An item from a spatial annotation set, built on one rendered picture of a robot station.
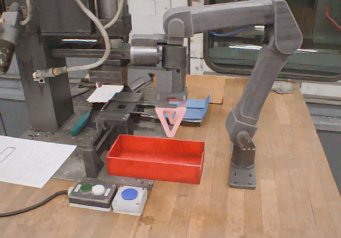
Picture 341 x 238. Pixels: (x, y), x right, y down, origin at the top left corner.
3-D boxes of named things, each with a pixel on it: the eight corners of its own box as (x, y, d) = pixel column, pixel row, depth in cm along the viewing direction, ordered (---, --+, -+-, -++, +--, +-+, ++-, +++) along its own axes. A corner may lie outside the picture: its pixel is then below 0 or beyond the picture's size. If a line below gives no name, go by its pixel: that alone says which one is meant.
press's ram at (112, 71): (126, 93, 95) (117, -15, 81) (45, 89, 99) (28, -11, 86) (142, 71, 111) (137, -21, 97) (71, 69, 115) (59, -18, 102)
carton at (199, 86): (222, 106, 127) (223, 87, 124) (158, 102, 132) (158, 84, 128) (224, 92, 139) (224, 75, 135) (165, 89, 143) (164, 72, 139)
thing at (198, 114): (206, 120, 112) (206, 112, 111) (161, 117, 115) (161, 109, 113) (207, 110, 118) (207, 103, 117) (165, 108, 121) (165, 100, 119)
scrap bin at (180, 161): (199, 184, 85) (200, 166, 83) (108, 175, 90) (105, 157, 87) (204, 158, 96) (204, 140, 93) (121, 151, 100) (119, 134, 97)
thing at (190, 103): (209, 109, 119) (209, 101, 118) (167, 106, 122) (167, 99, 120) (210, 100, 126) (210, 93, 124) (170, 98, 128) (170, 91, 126)
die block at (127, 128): (128, 143, 103) (126, 123, 100) (98, 141, 105) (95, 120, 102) (144, 114, 121) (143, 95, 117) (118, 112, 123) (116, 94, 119)
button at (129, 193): (136, 205, 76) (135, 199, 75) (119, 203, 77) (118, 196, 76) (140, 194, 80) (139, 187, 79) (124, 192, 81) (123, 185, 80)
